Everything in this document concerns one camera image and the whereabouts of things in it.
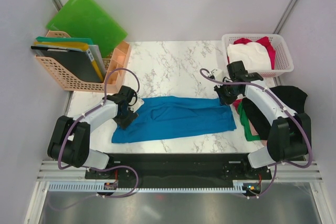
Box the blue t-shirt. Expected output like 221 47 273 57
111 96 236 144

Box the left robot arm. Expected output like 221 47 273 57
47 86 138 178

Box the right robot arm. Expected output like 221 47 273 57
208 61 312 179

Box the red folded t-shirt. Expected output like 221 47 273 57
232 99 242 110

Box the green folded t-shirt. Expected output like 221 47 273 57
237 103 260 142

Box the orange compartment tray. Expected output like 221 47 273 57
102 40 131 94

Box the pink folded t-shirt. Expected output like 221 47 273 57
249 121 267 146

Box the orange file rack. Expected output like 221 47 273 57
34 30 106 93

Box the white plastic basket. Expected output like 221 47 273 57
222 34 294 78

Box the red t-shirt in basket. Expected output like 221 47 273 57
233 37 275 69

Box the black folded t-shirt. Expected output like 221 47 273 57
241 86 308 140

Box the black folder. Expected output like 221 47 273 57
30 46 103 83

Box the yellow folder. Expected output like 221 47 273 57
34 41 89 51

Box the teal folder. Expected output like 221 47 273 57
35 36 94 45

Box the green plastic board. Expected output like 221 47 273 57
46 0 128 58

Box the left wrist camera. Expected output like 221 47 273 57
130 98 144 112

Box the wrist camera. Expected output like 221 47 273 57
208 69 225 82
130 98 144 112

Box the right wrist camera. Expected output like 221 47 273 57
208 69 225 82

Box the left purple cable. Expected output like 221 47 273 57
57 68 140 198

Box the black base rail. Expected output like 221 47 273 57
85 153 272 188

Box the white cable duct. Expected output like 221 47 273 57
47 180 253 194

